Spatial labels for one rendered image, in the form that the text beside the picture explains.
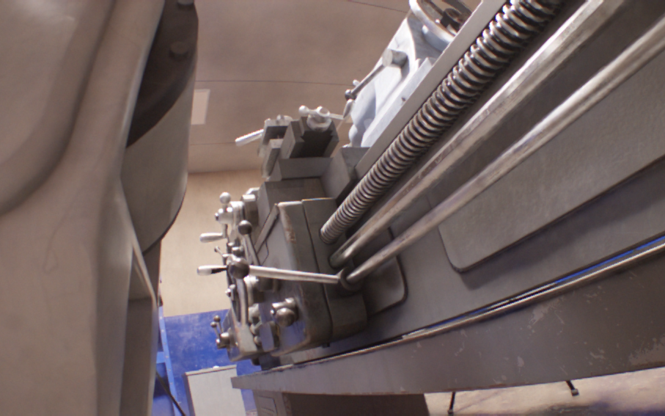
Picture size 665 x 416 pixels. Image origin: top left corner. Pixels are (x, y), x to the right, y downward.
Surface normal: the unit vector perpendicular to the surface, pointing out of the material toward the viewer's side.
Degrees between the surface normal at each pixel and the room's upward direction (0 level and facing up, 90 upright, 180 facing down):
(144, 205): 141
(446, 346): 90
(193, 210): 90
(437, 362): 90
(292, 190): 90
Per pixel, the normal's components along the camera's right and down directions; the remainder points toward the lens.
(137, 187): 0.76, 0.65
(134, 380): 0.33, -0.42
